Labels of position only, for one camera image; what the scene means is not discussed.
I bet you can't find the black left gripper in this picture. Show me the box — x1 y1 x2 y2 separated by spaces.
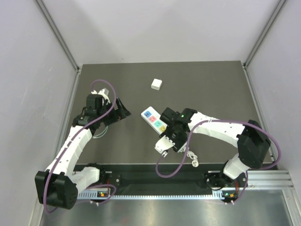
97 97 131 126

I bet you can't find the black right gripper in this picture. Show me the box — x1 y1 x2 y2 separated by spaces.
160 124 189 152

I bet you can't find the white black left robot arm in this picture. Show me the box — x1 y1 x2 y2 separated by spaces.
35 91 131 210

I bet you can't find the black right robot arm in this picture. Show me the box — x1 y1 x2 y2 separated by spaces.
155 107 271 188

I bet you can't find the white multicolour power strip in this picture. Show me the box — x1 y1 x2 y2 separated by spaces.
140 106 189 153

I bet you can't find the white cube charger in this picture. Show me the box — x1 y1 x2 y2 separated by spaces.
151 79 163 90

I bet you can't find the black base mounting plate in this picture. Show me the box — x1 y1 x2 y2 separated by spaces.
75 164 247 190

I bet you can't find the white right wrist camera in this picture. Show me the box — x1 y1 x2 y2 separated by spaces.
155 135 175 158

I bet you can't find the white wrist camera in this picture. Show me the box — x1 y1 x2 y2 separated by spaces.
91 88 111 104
155 135 175 158

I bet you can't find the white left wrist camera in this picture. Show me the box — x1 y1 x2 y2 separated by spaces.
91 88 111 104

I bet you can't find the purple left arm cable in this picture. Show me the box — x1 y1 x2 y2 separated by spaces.
42 79 117 214

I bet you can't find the thin teal white cable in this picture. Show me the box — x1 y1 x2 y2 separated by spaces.
91 124 110 139

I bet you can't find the white coiled power cord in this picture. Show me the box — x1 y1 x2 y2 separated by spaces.
180 146 199 168

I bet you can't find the grey slotted cable duct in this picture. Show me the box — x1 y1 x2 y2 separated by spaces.
77 188 238 200

